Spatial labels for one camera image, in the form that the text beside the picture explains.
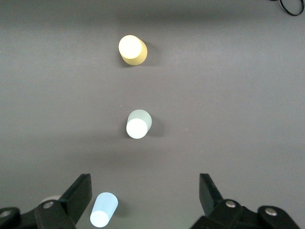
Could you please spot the light blue plastic cup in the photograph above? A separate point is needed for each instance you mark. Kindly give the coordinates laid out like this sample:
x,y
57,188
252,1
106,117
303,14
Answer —
x,y
104,207

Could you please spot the pale green plastic cup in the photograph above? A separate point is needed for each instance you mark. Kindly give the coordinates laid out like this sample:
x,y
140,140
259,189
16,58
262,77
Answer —
x,y
138,126

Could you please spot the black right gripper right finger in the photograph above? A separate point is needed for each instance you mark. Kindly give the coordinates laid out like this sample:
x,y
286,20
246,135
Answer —
x,y
209,198

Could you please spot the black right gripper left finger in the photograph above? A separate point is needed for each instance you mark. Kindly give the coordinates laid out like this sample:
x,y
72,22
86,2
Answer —
x,y
78,198

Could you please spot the yellow plastic cup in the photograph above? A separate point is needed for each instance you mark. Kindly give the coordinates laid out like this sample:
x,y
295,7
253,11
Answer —
x,y
133,51

